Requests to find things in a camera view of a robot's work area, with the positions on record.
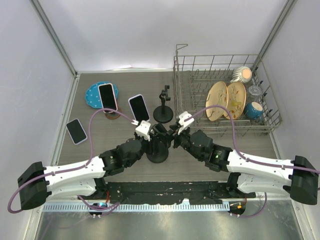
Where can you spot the right yellow bird plate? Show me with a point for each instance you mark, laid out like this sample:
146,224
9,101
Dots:
236,97

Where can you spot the white cable duct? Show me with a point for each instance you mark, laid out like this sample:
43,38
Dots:
183,207

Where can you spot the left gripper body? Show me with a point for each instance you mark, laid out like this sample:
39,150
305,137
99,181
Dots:
147,146

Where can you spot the blue dotted plate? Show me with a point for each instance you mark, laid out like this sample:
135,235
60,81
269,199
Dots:
92,96

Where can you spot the metal dish rack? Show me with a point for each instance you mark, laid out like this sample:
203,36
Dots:
194,76

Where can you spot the black stand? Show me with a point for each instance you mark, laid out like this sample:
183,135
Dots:
163,114
159,157

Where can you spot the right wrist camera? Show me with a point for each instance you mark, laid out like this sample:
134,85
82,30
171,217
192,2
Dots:
184,120

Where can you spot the round wooden phone stand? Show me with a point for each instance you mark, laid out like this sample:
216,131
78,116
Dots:
111,115

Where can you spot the clear glass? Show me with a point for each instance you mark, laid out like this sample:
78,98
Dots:
254,93

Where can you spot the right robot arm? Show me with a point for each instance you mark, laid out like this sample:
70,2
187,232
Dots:
296,178

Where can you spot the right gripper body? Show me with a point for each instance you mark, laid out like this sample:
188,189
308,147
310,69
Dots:
185,138

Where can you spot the yellow bird plate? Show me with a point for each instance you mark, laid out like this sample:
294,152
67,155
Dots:
236,97
217,95

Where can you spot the white ribbed cup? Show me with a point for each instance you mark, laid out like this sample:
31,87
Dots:
242,74

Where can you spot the lilac case phone on white stand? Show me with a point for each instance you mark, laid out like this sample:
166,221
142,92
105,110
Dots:
138,107

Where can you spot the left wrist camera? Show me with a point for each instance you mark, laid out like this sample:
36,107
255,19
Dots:
142,129

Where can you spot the pink case phone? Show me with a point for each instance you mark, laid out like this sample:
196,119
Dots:
107,97

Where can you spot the left yellow bird plate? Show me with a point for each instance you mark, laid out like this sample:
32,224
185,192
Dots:
217,95

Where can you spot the black stand front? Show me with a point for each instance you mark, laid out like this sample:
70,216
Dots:
163,114

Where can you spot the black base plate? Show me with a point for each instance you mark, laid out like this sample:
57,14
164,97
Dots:
166,193

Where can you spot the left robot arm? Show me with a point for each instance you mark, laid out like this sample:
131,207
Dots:
38,183

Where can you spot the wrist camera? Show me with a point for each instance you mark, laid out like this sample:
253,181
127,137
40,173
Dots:
184,120
142,129

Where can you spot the blue mug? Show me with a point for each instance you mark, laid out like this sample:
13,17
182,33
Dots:
253,111

